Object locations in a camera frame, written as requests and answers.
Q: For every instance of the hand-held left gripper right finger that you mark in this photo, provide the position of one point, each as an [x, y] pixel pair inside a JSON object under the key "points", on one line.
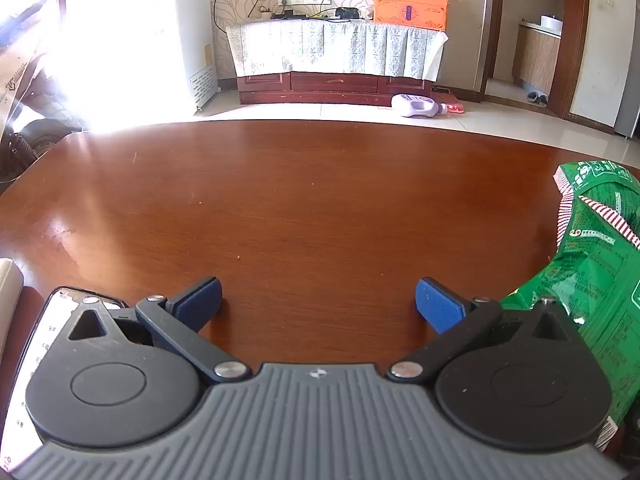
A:
{"points": [[437, 306]]}

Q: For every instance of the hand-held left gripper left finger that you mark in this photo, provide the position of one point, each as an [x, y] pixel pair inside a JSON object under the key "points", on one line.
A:
{"points": [[206, 300]]}

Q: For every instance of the green snack bag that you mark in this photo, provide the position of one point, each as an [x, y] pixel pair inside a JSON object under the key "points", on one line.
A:
{"points": [[600, 270]]}

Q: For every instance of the smartphone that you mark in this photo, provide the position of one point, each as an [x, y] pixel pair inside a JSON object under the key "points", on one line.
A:
{"points": [[52, 312]]}

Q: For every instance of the beige cushion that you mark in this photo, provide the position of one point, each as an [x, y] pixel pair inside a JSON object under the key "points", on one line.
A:
{"points": [[7, 285]]}

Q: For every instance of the red dustpan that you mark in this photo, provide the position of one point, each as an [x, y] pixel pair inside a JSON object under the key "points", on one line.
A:
{"points": [[452, 105]]}

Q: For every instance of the white plastic bottle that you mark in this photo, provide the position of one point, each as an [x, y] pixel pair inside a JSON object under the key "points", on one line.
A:
{"points": [[415, 105]]}

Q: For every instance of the black scooter wheel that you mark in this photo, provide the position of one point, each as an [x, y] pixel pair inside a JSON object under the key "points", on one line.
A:
{"points": [[47, 137]]}

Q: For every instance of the grey slipper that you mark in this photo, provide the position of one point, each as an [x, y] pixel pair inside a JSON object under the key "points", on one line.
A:
{"points": [[531, 97], [543, 100]]}

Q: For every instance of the dark wooden television cabinet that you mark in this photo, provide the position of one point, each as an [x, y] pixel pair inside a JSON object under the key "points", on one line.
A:
{"points": [[330, 87]]}

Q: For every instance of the white chest freezer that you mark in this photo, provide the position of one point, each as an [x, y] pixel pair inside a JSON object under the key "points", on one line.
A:
{"points": [[192, 35]]}

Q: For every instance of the wooden kitchen cabinet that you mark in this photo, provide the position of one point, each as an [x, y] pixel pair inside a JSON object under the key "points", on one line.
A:
{"points": [[535, 57]]}

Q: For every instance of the pale patterned cabinet cloth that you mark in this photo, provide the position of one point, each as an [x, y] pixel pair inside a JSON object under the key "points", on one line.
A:
{"points": [[325, 47]]}

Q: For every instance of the silver refrigerator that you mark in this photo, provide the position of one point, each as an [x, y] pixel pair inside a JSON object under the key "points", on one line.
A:
{"points": [[629, 85]]}

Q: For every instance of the black power strip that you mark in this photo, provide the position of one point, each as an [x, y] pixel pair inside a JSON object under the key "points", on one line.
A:
{"points": [[289, 15]]}

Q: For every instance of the white pot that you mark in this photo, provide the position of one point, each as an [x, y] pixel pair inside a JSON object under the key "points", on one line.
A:
{"points": [[551, 24]]}

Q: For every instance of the small black device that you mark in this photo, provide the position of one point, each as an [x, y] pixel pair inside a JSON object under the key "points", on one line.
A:
{"points": [[346, 12]]}

